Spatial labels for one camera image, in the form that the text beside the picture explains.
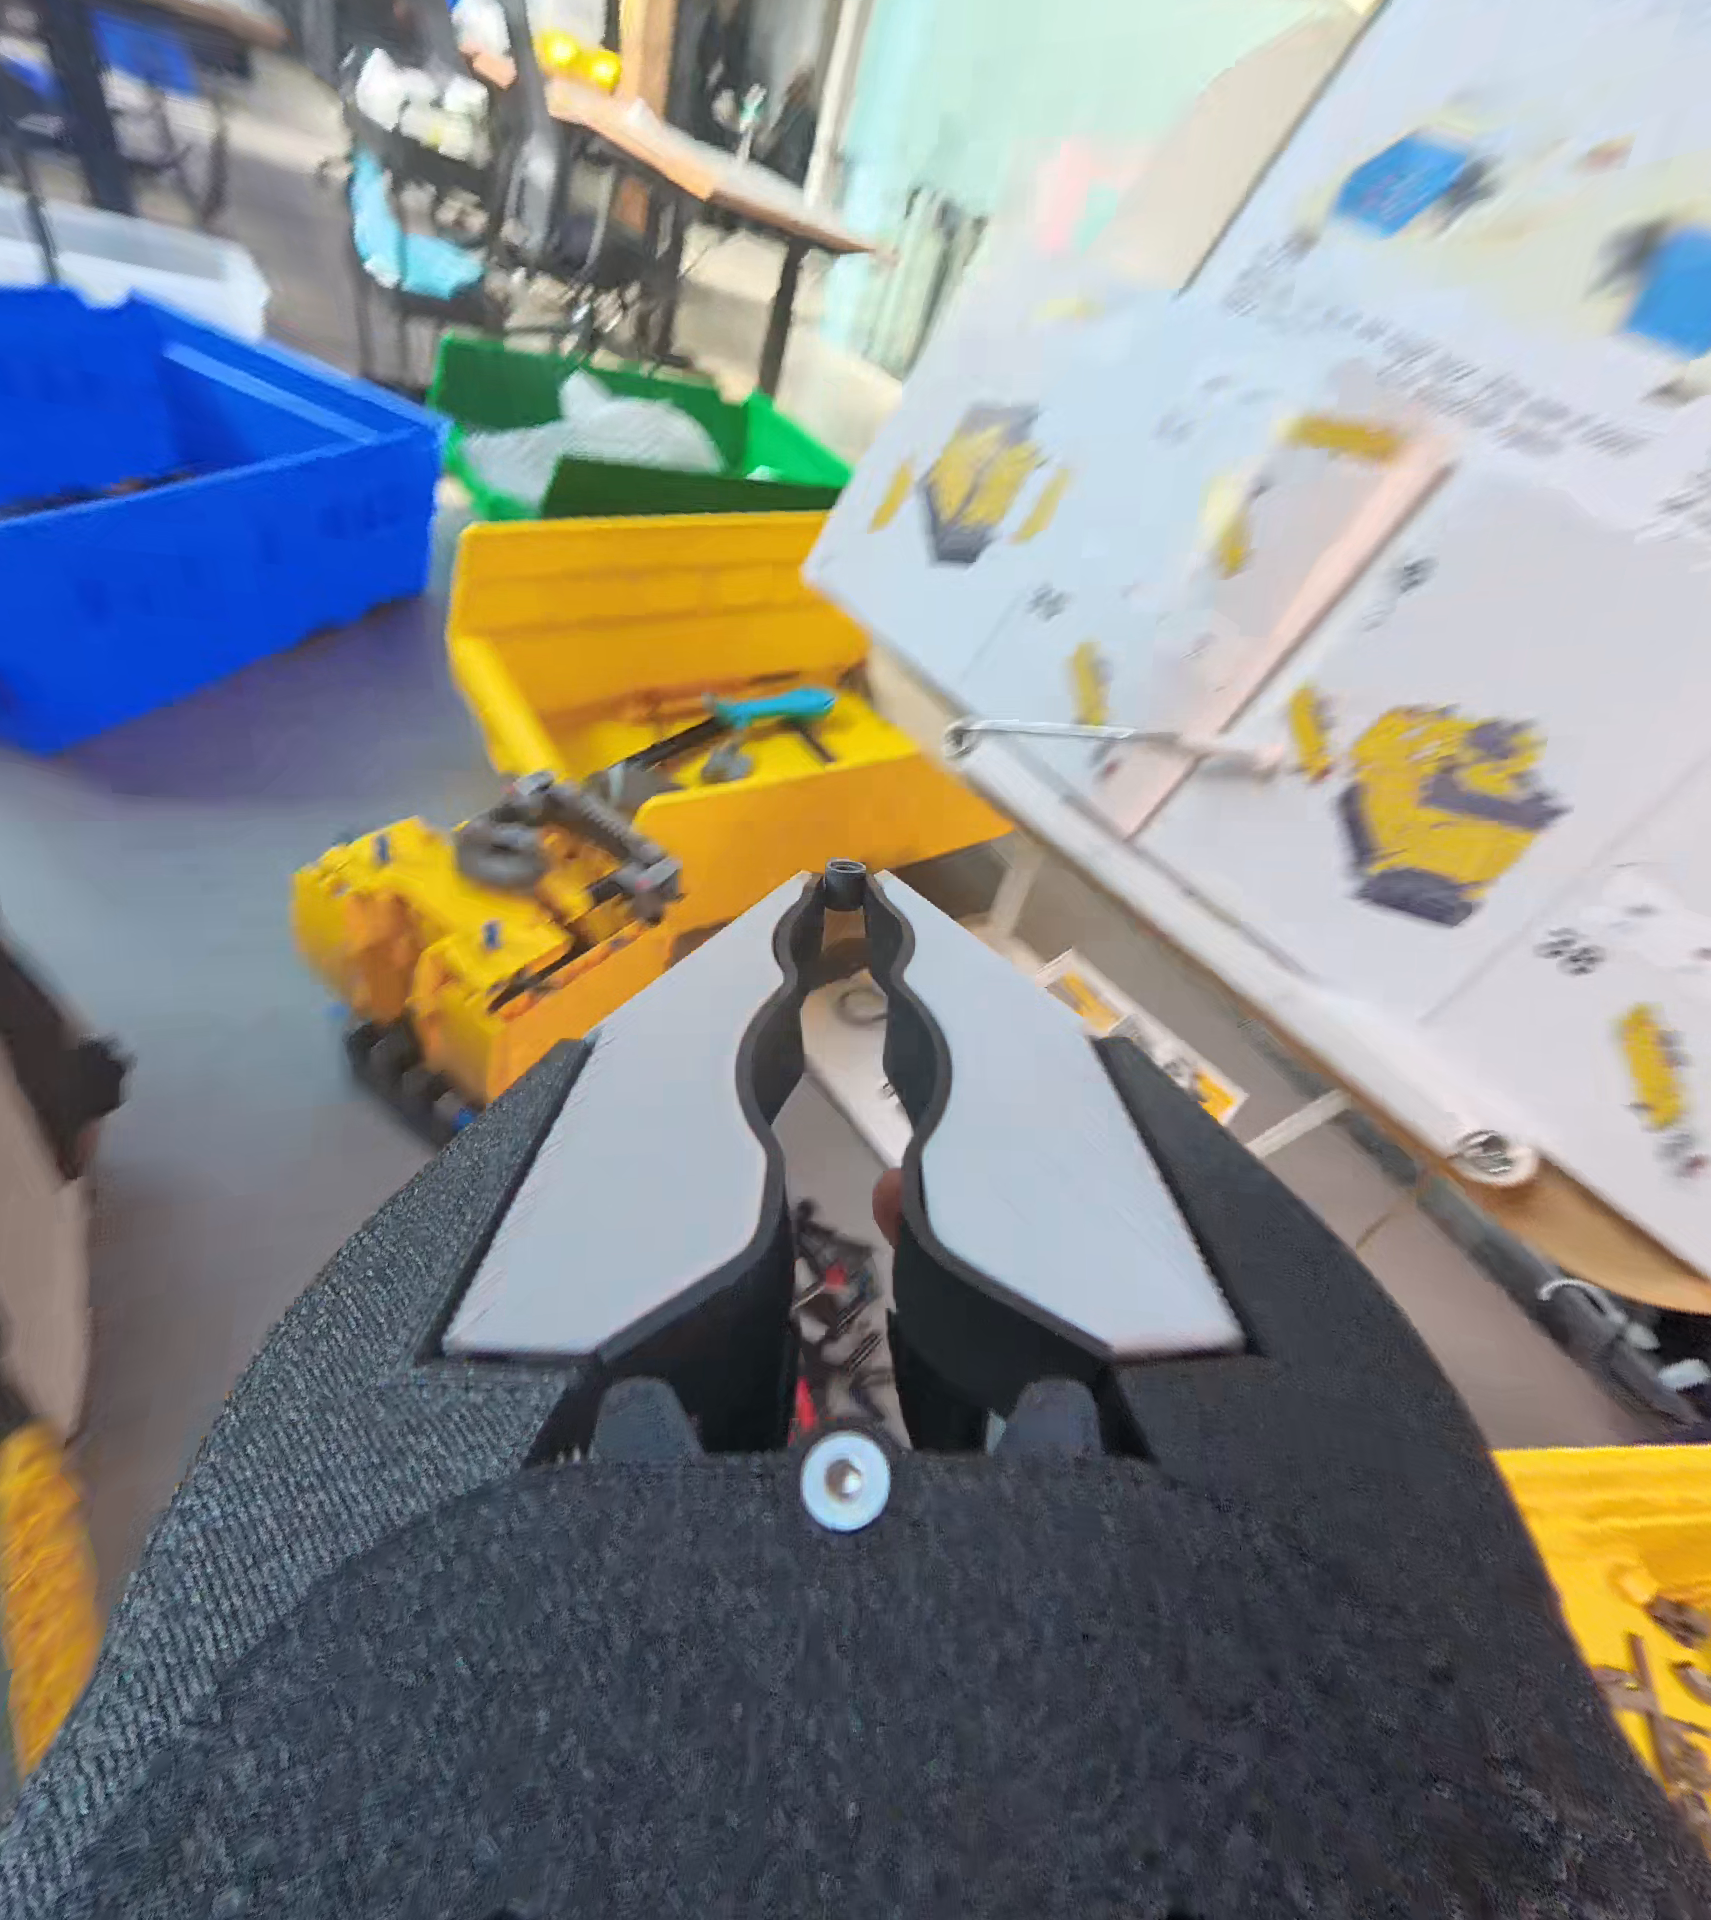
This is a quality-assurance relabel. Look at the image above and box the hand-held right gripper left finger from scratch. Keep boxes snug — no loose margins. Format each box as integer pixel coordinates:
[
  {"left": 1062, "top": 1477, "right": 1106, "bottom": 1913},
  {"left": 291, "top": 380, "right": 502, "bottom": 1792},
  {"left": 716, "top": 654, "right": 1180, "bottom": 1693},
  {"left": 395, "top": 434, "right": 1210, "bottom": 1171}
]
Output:
[{"left": 443, "top": 872, "right": 816, "bottom": 1454}]

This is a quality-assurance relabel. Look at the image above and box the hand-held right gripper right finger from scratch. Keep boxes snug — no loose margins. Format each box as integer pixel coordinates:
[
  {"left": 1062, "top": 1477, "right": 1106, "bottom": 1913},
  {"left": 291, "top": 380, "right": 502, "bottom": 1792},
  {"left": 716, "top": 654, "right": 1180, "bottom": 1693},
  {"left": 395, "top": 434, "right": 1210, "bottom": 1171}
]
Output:
[{"left": 862, "top": 872, "right": 1248, "bottom": 1454}]

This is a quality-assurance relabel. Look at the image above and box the long yellow lego beam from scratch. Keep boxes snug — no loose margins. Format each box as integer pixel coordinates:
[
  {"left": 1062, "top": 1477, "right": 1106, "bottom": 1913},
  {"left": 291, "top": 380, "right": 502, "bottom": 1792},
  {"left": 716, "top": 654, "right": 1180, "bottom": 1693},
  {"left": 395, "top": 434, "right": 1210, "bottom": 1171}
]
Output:
[{"left": 0, "top": 1422, "right": 109, "bottom": 1780}]

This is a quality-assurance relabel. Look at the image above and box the yellow lego robot model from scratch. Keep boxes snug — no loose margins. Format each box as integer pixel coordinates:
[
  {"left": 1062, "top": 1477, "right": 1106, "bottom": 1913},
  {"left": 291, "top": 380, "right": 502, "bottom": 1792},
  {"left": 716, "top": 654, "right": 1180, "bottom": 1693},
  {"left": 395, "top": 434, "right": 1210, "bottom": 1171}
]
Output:
[{"left": 291, "top": 768, "right": 684, "bottom": 1142}]

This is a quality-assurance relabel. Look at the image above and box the instruction booklet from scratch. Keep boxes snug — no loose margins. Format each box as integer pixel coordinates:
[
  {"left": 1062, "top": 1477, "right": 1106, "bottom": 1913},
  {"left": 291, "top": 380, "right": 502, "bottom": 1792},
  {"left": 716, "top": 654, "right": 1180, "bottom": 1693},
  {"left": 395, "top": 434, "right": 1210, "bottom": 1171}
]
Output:
[{"left": 802, "top": 291, "right": 1711, "bottom": 1307}]

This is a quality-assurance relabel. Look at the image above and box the yellow bin with large parts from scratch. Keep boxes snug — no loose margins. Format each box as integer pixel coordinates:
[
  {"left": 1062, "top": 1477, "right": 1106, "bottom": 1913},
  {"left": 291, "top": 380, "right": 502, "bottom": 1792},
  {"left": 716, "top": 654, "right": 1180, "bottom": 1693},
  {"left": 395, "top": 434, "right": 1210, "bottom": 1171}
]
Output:
[{"left": 447, "top": 510, "right": 1014, "bottom": 939}]

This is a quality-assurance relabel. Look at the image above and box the pile of lego pins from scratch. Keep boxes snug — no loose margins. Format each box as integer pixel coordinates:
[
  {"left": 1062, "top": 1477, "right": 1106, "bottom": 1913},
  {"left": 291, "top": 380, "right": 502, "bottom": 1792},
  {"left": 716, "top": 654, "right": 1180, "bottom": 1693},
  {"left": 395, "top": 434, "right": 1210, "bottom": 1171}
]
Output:
[{"left": 790, "top": 1199, "right": 900, "bottom": 1441}]

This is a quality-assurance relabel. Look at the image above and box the long black lego strip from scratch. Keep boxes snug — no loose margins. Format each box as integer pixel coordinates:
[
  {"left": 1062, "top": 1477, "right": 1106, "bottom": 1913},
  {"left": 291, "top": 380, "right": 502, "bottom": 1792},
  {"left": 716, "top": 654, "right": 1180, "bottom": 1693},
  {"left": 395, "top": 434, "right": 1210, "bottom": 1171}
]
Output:
[{"left": 578, "top": 715, "right": 738, "bottom": 798}]

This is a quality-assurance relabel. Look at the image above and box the pile of small lego parts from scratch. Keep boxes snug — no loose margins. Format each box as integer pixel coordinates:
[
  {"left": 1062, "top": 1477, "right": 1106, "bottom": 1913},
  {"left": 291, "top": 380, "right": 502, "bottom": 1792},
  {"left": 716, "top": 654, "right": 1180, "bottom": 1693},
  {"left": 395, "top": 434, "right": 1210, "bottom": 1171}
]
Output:
[{"left": 1598, "top": 1589, "right": 1711, "bottom": 1907}]

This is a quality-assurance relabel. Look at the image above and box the yellow sticker sheet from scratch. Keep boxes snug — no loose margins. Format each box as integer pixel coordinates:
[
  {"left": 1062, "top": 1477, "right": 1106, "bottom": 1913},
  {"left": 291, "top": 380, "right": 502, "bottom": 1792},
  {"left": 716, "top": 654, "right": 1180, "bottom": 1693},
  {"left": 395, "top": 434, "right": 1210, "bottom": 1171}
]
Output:
[{"left": 1042, "top": 947, "right": 1248, "bottom": 1127}]

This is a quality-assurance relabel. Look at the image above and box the blue plastic bin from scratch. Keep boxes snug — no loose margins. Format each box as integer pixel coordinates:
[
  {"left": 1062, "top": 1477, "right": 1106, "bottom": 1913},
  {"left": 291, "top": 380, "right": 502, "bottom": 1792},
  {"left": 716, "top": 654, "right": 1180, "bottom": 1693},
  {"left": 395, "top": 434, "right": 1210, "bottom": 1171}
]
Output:
[{"left": 0, "top": 283, "right": 445, "bottom": 756}]

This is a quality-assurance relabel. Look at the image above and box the yellow bin with small parts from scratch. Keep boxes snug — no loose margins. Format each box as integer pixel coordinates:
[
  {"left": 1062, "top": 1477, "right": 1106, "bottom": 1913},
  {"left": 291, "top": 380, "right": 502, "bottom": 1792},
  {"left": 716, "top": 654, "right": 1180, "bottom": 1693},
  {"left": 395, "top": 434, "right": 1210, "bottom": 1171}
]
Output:
[{"left": 1492, "top": 1444, "right": 1711, "bottom": 1920}]

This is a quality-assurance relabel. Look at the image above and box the white plastic tub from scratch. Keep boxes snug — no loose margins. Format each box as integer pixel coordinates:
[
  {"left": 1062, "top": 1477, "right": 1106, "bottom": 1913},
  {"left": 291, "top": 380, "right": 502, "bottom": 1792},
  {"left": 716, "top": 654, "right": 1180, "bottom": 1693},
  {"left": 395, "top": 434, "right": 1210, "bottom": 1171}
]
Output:
[{"left": 0, "top": 176, "right": 273, "bottom": 343}]

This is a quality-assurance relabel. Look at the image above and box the clear plastic bag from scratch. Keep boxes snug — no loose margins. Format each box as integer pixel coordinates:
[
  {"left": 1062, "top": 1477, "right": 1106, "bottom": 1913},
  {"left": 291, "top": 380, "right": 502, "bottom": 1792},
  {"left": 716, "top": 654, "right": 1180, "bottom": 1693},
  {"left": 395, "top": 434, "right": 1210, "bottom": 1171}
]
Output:
[{"left": 463, "top": 372, "right": 730, "bottom": 504}]

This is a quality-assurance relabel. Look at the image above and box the green plastic bin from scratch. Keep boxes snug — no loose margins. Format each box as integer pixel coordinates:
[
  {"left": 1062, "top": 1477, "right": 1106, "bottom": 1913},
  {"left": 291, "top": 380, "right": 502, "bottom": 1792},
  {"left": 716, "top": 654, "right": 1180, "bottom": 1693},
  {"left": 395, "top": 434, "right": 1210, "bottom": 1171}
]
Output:
[{"left": 429, "top": 332, "right": 854, "bottom": 521}]

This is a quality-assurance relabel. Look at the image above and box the light blue plastic bag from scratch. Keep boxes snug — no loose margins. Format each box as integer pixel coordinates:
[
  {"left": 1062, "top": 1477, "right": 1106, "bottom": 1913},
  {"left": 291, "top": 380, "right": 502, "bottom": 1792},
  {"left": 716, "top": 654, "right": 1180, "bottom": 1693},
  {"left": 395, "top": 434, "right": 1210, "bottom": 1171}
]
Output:
[{"left": 347, "top": 149, "right": 490, "bottom": 302}]

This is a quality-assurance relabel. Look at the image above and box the black office chair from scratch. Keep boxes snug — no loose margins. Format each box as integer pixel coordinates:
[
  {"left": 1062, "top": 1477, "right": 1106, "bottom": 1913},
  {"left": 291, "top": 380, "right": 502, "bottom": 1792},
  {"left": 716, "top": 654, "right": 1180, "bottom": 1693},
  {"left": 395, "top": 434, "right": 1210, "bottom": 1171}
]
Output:
[{"left": 488, "top": 0, "right": 700, "bottom": 370}]

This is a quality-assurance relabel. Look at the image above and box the wooden desk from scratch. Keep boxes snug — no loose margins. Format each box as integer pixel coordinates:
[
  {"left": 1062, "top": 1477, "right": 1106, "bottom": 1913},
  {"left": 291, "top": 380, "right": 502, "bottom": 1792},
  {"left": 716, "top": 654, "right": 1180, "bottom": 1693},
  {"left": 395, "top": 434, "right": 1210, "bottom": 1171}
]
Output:
[{"left": 473, "top": 52, "right": 880, "bottom": 392}]

